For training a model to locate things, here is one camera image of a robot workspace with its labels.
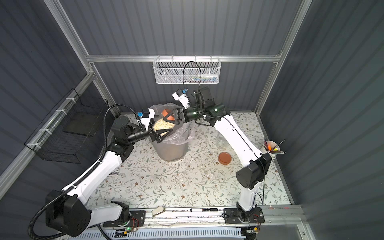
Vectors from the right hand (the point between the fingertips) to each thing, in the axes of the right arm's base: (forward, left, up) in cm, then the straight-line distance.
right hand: (171, 118), depth 66 cm
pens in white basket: (+37, -16, -3) cm, 41 cm away
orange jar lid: (0, -29, -37) cm, 48 cm away
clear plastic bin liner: (-1, -5, -9) cm, 10 cm away
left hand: (-1, +1, -3) cm, 3 cm away
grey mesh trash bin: (+2, +6, -34) cm, 35 cm away
